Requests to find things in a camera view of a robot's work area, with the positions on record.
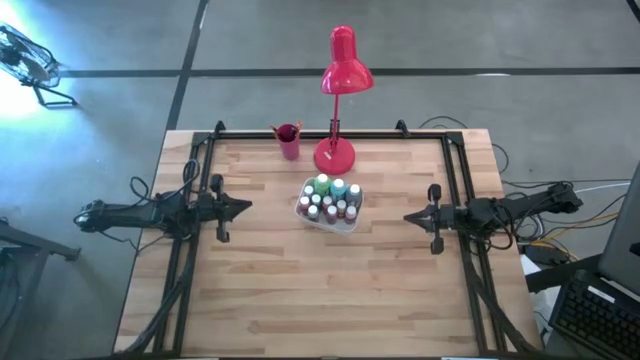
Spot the rig computer monitor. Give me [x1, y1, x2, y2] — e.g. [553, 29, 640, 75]
[597, 159, 640, 296]

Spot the white plastic bin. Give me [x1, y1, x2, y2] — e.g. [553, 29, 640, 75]
[293, 174, 365, 237]

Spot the white floor cable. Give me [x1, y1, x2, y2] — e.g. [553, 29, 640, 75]
[574, 180, 632, 196]

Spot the maroon cup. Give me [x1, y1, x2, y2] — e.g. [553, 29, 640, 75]
[276, 122, 302, 162]

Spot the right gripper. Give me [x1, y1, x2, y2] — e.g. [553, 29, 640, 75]
[402, 183, 457, 256]

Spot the red desk lamp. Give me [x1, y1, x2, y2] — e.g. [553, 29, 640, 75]
[312, 25, 375, 177]

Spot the black floor cable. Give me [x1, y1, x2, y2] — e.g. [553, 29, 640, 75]
[417, 114, 511, 174]

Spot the black power box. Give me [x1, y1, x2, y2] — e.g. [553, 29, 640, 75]
[524, 242, 564, 266]

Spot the yellow floor cable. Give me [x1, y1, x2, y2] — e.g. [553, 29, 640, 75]
[529, 209, 621, 251]

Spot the black computer desk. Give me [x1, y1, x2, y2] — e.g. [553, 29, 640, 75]
[524, 252, 640, 360]

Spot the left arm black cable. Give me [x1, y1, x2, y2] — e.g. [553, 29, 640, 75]
[128, 158, 202, 202]

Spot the black keyboard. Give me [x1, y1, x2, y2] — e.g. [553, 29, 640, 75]
[549, 269, 640, 359]

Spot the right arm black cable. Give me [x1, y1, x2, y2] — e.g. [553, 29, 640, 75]
[487, 207, 516, 252]

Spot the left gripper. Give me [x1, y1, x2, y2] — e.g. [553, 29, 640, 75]
[197, 173, 254, 245]

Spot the black side table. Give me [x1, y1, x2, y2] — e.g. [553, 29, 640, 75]
[0, 219, 81, 360]

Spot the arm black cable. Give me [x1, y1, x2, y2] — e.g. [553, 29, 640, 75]
[487, 207, 516, 252]
[128, 158, 202, 202]

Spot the black aluminium rig frame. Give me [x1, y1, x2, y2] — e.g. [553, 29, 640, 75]
[119, 119, 539, 359]

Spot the black floor fan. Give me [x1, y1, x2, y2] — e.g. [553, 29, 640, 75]
[0, 22, 79, 109]

